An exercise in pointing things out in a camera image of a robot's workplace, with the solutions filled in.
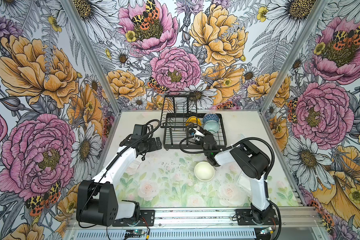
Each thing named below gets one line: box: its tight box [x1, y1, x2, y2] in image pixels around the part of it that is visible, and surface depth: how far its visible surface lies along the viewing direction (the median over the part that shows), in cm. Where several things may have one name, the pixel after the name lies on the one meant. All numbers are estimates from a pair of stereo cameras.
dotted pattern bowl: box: [193, 128, 205, 142], surface depth 87 cm
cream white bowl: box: [194, 161, 215, 182], surface depth 90 cm
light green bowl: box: [203, 120, 220, 134], surface depth 108 cm
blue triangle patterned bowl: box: [203, 113, 220, 124], surface depth 114 cm
